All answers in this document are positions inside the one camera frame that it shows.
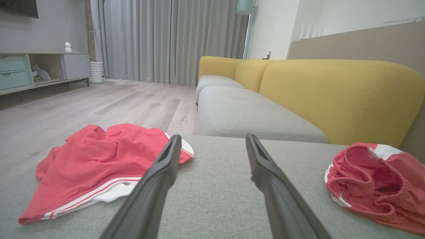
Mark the grey plush toy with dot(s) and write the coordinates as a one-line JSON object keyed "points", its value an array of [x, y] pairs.
{"points": [[40, 73]]}

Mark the white ribbed bin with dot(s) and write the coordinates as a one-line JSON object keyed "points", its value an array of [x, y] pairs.
{"points": [[96, 72]]}

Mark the yellow sofa end backrest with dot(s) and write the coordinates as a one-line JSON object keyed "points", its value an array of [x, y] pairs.
{"points": [[215, 64]]}

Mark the grey cabinet door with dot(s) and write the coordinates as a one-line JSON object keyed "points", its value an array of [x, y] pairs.
{"points": [[76, 66]]}

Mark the wide yellow sofa backrest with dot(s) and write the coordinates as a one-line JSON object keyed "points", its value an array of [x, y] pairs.
{"points": [[332, 96]]}

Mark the red shorts with white trim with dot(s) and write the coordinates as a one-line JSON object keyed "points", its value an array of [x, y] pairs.
{"points": [[372, 179]]}

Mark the dark wall screen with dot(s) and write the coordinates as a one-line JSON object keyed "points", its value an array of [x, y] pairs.
{"points": [[20, 7]]}

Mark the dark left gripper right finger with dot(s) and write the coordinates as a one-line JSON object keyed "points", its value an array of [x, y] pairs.
{"points": [[282, 205]]}

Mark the low wooden media cabinet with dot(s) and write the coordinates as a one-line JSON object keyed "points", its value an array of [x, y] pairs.
{"points": [[49, 83]]}

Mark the grey curtain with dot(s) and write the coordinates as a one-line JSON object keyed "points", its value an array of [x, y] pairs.
{"points": [[136, 39], [209, 30]]}

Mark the teal cabinet drawer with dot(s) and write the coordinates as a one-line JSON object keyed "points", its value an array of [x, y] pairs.
{"points": [[13, 80], [11, 63]]}

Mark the red shirt with white stripes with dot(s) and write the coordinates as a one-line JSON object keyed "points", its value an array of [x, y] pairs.
{"points": [[86, 159]]}

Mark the narrow yellow sofa backrest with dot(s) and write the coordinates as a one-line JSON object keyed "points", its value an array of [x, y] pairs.
{"points": [[249, 73]]}

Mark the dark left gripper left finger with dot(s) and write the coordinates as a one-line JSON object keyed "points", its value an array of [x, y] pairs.
{"points": [[149, 199]]}

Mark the small grey sofa seat cushion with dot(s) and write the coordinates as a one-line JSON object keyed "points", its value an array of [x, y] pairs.
{"points": [[212, 81]]}

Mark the large grey sofa seat cushion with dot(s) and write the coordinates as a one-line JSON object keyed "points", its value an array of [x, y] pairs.
{"points": [[245, 116]]}

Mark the small white figurine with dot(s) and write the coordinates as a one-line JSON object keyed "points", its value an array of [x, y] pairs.
{"points": [[67, 47]]}

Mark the white router with antennas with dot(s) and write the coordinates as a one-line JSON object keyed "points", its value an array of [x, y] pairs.
{"points": [[310, 32]]}

